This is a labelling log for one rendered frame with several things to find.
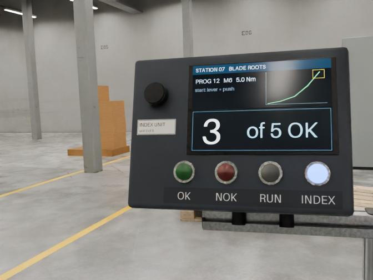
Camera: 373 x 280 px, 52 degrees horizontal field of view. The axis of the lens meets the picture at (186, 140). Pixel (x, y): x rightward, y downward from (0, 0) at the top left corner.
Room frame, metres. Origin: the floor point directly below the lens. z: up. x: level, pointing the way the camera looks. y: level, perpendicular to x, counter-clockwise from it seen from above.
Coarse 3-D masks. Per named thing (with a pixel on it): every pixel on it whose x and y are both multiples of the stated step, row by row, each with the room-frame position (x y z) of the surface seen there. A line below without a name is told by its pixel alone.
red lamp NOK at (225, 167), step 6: (222, 162) 0.44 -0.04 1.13; (228, 162) 0.43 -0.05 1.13; (216, 168) 0.43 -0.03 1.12; (222, 168) 0.43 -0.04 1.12; (228, 168) 0.43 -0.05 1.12; (234, 168) 0.43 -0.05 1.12; (216, 174) 0.43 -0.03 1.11; (222, 174) 0.43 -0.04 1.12; (228, 174) 0.42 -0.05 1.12; (234, 174) 0.43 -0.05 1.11; (222, 180) 0.43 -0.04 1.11; (228, 180) 0.43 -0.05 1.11; (234, 180) 0.43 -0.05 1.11
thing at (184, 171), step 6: (180, 162) 0.45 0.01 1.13; (186, 162) 0.45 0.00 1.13; (174, 168) 0.45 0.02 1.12; (180, 168) 0.44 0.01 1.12; (186, 168) 0.44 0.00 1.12; (192, 168) 0.44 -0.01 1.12; (174, 174) 0.45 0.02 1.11; (180, 174) 0.44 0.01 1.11; (186, 174) 0.44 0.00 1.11; (192, 174) 0.44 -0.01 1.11; (180, 180) 0.44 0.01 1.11; (186, 180) 0.44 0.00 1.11
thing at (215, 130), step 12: (192, 120) 0.46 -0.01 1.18; (204, 120) 0.46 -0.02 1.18; (216, 120) 0.45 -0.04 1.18; (228, 120) 0.45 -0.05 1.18; (192, 132) 0.46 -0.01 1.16; (204, 132) 0.45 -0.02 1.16; (216, 132) 0.45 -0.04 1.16; (228, 132) 0.44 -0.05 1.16; (192, 144) 0.45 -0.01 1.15; (204, 144) 0.45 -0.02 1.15; (216, 144) 0.44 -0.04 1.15; (228, 144) 0.44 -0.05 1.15
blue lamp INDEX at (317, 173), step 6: (312, 162) 0.41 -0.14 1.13; (318, 162) 0.41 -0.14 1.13; (306, 168) 0.41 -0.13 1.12; (312, 168) 0.40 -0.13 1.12; (318, 168) 0.40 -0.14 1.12; (324, 168) 0.40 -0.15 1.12; (306, 174) 0.41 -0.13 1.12; (312, 174) 0.40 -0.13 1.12; (318, 174) 0.40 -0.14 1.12; (324, 174) 0.40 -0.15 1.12; (312, 180) 0.40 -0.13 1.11; (318, 180) 0.40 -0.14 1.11; (324, 180) 0.40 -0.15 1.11
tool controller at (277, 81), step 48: (336, 48) 0.44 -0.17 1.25; (144, 96) 0.47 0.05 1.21; (192, 96) 0.47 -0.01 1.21; (240, 96) 0.45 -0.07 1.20; (288, 96) 0.44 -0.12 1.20; (336, 96) 0.42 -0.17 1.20; (144, 144) 0.47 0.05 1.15; (240, 144) 0.44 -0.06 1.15; (288, 144) 0.42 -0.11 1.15; (336, 144) 0.41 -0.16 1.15; (144, 192) 0.45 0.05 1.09; (192, 192) 0.44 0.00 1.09; (240, 192) 0.42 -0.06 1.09; (288, 192) 0.41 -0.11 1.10; (336, 192) 0.40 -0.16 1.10
